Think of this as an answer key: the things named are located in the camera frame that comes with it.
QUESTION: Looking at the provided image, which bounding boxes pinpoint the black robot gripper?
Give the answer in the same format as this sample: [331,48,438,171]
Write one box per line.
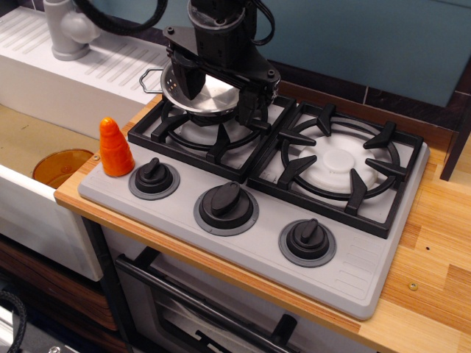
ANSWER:
[164,1,280,126]

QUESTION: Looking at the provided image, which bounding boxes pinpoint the small silver metal pot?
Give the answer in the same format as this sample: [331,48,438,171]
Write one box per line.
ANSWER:
[138,62,277,118]

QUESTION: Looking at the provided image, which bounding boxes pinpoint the black left burner grate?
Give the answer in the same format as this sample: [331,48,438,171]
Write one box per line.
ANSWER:
[128,96,296,182]

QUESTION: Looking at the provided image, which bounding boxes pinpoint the black burner grate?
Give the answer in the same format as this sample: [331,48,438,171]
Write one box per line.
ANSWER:
[247,102,430,238]
[128,96,296,182]

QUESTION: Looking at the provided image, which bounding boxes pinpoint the black left stove knob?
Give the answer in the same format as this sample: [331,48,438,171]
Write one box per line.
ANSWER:
[128,157,180,201]

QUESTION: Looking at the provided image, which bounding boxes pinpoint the black stove knob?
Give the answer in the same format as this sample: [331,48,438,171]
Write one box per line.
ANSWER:
[278,218,336,268]
[128,157,180,201]
[194,182,260,237]

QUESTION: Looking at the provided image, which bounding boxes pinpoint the black middle stove knob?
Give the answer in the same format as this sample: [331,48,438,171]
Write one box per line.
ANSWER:
[194,182,260,237]

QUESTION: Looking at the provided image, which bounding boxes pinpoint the orange toy carrot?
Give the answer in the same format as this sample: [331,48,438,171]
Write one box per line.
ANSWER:
[99,117,135,177]

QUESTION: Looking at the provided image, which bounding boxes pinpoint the grey toy stove top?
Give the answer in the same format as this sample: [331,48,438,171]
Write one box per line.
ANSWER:
[77,93,431,320]

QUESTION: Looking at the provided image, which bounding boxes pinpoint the black right burner grate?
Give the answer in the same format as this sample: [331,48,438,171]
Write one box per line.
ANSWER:
[247,102,430,238]

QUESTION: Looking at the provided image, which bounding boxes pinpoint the grey toy faucet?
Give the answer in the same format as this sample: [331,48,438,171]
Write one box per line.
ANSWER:
[43,0,101,61]

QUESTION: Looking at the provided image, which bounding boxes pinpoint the black right stove knob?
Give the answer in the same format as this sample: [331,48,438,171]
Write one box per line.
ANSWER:
[278,218,336,268]

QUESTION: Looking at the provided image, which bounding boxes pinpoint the white toy sink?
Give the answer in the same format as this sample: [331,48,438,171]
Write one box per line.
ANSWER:
[1,3,168,281]

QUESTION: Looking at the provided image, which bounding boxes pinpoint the orange plastic bowl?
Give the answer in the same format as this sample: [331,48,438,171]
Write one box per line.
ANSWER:
[32,149,93,189]

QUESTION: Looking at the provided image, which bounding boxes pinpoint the toy oven door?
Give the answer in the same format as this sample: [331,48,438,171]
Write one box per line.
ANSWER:
[114,247,370,352]

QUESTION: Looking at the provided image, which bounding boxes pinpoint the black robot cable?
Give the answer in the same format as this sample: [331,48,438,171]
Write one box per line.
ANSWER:
[72,0,277,47]

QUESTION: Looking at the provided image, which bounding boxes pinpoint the dark wooden frame post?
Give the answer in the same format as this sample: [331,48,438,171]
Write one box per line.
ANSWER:
[440,60,470,181]

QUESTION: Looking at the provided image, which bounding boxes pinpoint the black braided cable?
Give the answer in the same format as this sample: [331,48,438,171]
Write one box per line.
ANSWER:
[0,290,29,353]

